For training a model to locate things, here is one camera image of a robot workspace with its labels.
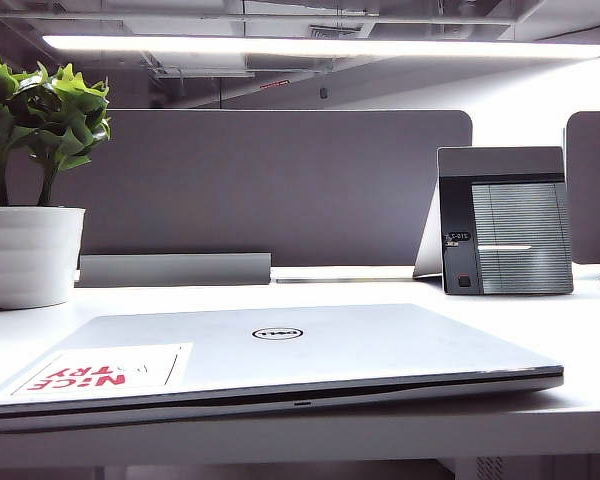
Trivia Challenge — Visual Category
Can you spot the silver Dell laptop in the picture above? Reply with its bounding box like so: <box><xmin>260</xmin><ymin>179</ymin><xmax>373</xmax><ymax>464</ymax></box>
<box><xmin>0</xmin><ymin>302</ymin><xmax>566</xmax><ymax>434</ymax></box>

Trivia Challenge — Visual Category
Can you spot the wide grey desk partition panel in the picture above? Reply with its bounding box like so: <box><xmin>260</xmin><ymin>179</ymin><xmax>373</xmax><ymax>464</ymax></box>
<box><xmin>0</xmin><ymin>108</ymin><xmax>474</xmax><ymax>269</ymax></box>

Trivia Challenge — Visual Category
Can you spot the long ceiling light bar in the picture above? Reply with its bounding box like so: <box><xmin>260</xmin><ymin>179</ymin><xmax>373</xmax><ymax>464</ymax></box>
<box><xmin>41</xmin><ymin>33</ymin><xmax>600</xmax><ymax>60</ymax></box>

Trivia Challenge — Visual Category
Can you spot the ceiling air vent grille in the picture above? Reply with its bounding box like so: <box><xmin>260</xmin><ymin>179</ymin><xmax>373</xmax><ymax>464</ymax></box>
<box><xmin>308</xmin><ymin>24</ymin><xmax>367</xmax><ymax>40</ymax></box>

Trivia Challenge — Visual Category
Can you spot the black and silver standing device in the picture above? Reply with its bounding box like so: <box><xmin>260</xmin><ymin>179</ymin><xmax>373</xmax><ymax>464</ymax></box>
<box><xmin>412</xmin><ymin>145</ymin><xmax>576</xmax><ymax>296</ymax></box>

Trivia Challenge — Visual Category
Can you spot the white ribbed plant pot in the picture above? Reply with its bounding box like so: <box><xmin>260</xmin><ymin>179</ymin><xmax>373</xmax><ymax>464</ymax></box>
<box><xmin>0</xmin><ymin>205</ymin><xmax>87</xmax><ymax>311</ymax></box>

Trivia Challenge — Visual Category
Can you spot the green artificial plant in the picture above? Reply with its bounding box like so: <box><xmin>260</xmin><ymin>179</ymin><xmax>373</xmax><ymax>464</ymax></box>
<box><xmin>0</xmin><ymin>52</ymin><xmax>113</xmax><ymax>208</ymax></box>

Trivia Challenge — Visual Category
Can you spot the narrow grey desk partition panel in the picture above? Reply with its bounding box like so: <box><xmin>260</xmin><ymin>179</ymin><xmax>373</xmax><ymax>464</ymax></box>
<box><xmin>565</xmin><ymin>110</ymin><xmax>600</xmax><ymax>266</ymax></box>

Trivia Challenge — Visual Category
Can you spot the long grey metal partition bracket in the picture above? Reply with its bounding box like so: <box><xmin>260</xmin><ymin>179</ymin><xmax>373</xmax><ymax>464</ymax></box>
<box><xmin>75</xmin><ymin>252</ymin><xmax>273</xmax><ymax>288</ymax></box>

